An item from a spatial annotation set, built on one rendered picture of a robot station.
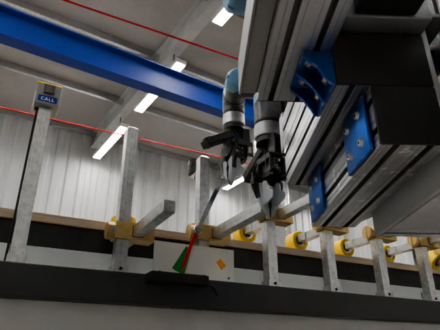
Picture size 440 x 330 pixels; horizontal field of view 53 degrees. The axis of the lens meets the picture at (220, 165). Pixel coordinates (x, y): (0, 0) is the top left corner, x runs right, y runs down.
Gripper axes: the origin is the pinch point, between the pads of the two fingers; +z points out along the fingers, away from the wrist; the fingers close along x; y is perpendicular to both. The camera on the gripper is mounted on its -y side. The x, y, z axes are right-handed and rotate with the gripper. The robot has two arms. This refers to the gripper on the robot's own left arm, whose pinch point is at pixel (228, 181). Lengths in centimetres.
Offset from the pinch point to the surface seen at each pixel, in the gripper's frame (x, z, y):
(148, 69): 270, -244, 50
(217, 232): 2.5, 16.4, -3.0
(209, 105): 270, -219, 125
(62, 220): 27, 12, -45
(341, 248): 28, 7, 70
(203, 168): 6.3, -5.6, -6.1
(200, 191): 6.3, 2.7, -7.2
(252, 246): 26.8, 12.0, 24.5
